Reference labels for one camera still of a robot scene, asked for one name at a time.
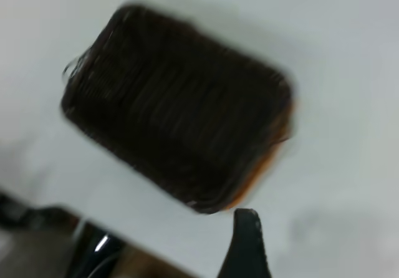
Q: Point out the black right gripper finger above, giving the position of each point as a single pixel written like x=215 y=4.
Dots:
x=244 y=250

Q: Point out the dark brown woven wicker basket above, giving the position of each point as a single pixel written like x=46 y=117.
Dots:
x=174 y=109

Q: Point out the black glossy stand post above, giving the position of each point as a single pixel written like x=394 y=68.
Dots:
x=93 y=253

